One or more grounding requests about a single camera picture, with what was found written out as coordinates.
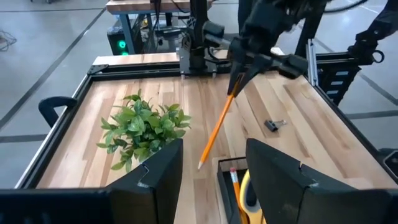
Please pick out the orange pencil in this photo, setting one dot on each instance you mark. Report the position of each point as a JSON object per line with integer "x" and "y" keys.
{"x": 217, "y": 127}
{"x": 237, "y": 193}

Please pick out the black mesh desk organizer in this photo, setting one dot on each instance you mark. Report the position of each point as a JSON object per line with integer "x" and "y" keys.
{"x": 224, "y": 186}

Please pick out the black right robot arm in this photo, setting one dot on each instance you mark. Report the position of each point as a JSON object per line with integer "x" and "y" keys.
{"x": 199, "y": 46}

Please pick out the computer tower green light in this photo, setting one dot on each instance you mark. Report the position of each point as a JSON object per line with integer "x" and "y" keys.
{"x": 119, "y": 43}

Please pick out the silver aluminium extrusion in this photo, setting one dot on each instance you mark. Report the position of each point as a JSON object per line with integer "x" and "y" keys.
{"x": 311, "y": 62}

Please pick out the black hook clamp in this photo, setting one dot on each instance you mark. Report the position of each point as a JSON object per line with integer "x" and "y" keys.
{"x": 49, "y": 104}

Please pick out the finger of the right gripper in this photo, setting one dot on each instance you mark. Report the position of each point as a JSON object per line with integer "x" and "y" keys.
{"x": 252, "y": 71}
{"x": 235, "y": 74}

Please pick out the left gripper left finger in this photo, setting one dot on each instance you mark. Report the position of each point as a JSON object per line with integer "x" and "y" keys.
{"x": 155, "y": 193}

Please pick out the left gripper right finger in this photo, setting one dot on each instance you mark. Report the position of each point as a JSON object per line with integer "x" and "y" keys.
{"x": 286, "y": 193}

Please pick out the wooden background table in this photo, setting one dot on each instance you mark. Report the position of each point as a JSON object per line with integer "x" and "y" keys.
{"x": 140, "y": 6}

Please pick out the black aluminium table frame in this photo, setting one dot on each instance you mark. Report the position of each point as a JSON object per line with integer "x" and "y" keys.
{"x": 140, "y": 69}

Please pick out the green plant in white pot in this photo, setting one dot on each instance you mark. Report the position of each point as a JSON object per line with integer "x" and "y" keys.
{"x": 140, "y": 124}

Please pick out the black binder clip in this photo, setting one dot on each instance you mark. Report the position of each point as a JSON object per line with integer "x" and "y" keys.
{"x": 271, "y": 126}

